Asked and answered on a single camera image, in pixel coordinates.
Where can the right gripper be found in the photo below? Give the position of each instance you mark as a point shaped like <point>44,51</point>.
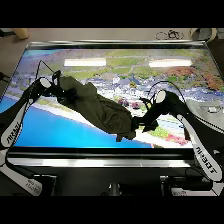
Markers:
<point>145,120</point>

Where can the dark green shirt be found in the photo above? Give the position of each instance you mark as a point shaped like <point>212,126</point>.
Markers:
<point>100,110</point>

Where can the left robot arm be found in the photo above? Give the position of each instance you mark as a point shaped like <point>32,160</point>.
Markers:
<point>13,128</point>

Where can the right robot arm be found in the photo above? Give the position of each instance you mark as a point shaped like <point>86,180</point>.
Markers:
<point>203,156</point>

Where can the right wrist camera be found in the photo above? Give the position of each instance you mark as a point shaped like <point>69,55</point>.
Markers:
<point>146,104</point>

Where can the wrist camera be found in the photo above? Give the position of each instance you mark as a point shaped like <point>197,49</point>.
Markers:
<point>146,104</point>
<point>56,78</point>

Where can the silver frame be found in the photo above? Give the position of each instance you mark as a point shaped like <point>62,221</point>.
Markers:
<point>100,162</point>

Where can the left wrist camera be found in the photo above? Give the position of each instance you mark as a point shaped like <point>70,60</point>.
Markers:
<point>56,78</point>

